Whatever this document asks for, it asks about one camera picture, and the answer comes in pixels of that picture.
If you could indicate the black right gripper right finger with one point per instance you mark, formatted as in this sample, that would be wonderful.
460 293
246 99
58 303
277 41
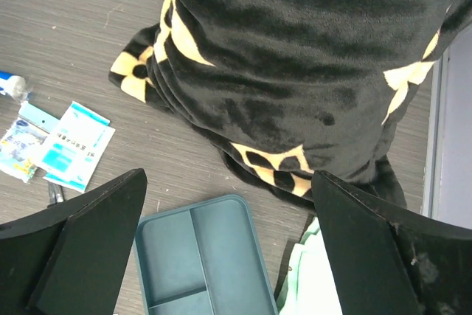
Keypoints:
388 260

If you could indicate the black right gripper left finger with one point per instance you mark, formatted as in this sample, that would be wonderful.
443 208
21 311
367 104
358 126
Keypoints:
71 258

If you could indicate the white blue bandage roll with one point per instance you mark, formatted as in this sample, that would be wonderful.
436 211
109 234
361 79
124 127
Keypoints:
14 86

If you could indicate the light green cloth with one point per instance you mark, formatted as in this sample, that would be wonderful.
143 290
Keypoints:
309 287

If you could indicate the teal white sachet packet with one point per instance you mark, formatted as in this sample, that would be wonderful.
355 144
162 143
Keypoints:
71 152

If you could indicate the clear bag blue bandages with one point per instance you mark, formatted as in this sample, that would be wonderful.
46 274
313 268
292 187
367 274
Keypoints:
22 141

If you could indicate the dark teal divided tray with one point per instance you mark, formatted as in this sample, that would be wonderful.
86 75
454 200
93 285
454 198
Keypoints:
204 258

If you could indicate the black floral plush blanket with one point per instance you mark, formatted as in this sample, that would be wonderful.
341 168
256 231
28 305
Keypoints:
286 88

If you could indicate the black handled scissors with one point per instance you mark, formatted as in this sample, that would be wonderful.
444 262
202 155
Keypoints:
56 195

